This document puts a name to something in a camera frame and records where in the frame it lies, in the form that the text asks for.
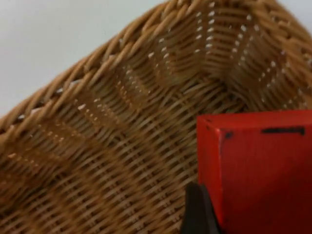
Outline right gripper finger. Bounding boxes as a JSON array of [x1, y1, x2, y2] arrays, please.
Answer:
[[179, 182, 224, 234]]

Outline pale brown wicker basket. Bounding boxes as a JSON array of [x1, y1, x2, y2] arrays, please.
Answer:
[[0, 0, 312, 234]]

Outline red cube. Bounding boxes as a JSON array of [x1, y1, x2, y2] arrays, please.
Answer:
[[196, 109, 312, 234]]

